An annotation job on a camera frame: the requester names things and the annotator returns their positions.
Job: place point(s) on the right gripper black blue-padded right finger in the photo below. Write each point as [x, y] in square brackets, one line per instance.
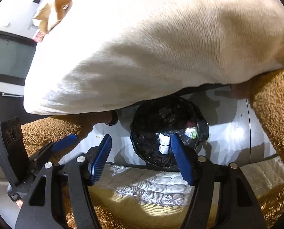
[237, 204]

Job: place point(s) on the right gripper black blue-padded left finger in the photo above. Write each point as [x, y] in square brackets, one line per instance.
[43, 205]

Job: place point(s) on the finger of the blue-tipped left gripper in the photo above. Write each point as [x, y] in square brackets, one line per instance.
[60, 144]

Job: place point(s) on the black trash bin with bag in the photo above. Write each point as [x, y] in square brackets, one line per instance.
[154, 123]

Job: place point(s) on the person's left hand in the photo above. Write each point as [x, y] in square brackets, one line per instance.
[19, 203]

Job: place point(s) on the frosted glass black-framed door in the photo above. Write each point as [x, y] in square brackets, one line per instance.
[16, 55]

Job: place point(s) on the patterned mattress edge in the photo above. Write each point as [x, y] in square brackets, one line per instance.
[142, 198]

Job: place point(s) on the pink snack wrapper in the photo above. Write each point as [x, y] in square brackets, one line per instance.
[39, 36]

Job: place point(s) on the cream plush bed blanket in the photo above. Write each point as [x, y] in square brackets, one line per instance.
[109, 54]

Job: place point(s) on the crumpled brown paper bag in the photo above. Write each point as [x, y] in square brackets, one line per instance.
[50, 14]

